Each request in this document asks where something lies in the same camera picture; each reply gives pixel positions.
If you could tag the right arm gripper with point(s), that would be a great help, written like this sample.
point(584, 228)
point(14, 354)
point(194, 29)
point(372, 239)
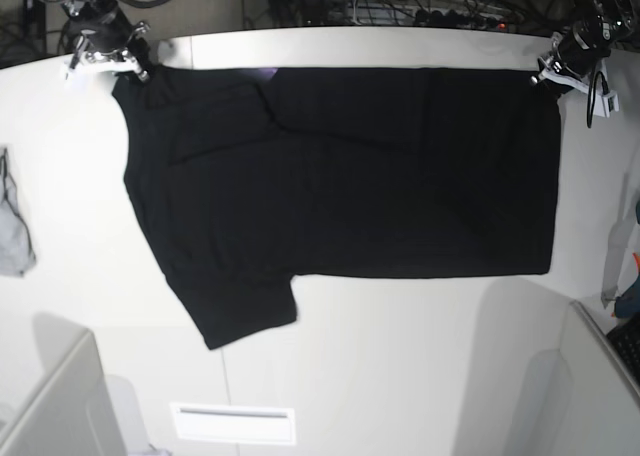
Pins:
point(103, 40)

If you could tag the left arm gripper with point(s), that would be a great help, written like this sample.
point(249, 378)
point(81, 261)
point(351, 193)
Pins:
point(574, 54)

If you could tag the grey cloth at table edge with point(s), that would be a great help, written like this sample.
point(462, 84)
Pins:
point(17, 253)

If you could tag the black T-shirt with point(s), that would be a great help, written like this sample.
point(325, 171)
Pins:
point(243, 179)

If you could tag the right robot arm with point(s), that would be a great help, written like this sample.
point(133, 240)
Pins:
point(104, 40)

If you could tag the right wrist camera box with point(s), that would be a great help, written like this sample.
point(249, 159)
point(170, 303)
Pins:
point(72, 80)

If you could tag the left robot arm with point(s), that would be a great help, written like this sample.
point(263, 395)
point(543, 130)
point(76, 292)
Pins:
point(621, 21)

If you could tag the white cable slot plate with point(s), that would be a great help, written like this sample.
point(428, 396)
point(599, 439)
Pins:
point(234, 424)

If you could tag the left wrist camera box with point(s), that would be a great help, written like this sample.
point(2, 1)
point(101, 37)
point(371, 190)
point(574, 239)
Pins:
point(606, 104)

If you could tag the black power strip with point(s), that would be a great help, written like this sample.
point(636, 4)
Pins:
point(451, 19)

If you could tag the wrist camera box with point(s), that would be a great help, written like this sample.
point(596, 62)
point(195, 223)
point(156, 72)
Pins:
point(606, 104)
point(72, 80)

